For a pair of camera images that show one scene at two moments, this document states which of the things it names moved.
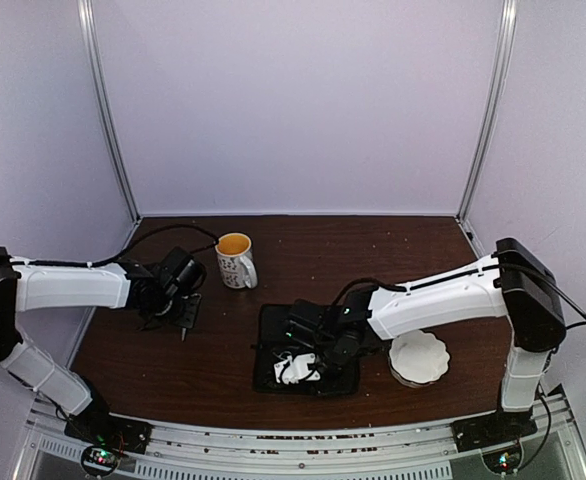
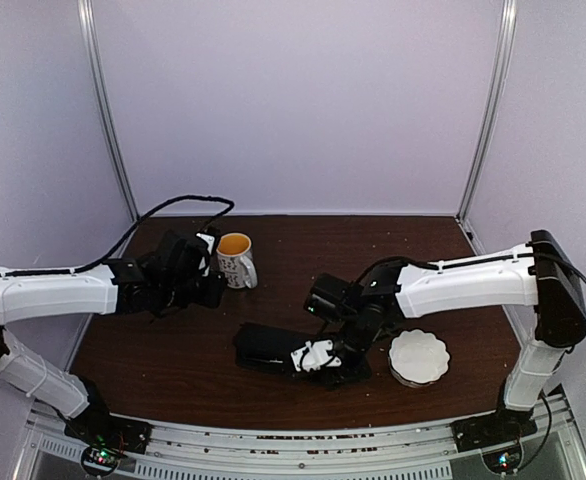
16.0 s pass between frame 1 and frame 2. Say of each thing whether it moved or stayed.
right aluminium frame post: stayed
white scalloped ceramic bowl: stayed
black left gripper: moved
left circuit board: stayed
